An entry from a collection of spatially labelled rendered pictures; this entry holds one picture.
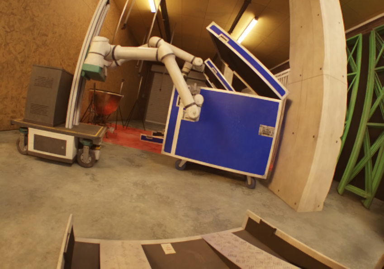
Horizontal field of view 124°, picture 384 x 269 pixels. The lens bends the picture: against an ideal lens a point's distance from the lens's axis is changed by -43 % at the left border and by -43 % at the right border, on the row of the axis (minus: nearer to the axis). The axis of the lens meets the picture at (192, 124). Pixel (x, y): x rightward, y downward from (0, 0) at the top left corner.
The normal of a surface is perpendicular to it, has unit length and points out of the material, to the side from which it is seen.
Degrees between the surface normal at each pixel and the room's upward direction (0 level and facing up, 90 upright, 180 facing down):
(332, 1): 90
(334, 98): 90
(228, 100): 90
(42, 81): 90
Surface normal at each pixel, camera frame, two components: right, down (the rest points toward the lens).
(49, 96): 0.39, 0.11
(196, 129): -0.29, -0.02
